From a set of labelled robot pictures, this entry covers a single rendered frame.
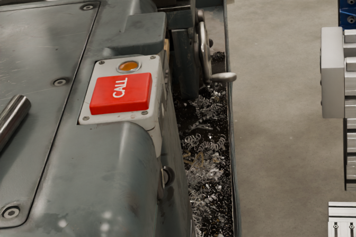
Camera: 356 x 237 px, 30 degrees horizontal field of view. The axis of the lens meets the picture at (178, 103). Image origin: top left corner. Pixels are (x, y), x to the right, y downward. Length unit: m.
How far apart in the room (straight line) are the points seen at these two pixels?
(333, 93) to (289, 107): 1.96
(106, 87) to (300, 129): 2.16
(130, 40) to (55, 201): 0.30
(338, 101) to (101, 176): 0.51
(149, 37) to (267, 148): 1.94
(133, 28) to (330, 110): 0.35
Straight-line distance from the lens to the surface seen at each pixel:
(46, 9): 0.96
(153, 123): 0.66
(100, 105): 0.67
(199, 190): 1.63
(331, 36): 1.07
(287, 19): 3.75
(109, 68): 0.76
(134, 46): 0.81
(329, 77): 1.00
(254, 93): 3.08
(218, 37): 2.40
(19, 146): 0.66
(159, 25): 0.84
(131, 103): 0.67
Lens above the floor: 1.60
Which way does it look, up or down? 31 degrees down
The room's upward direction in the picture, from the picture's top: 9 degrees counter-clockwise
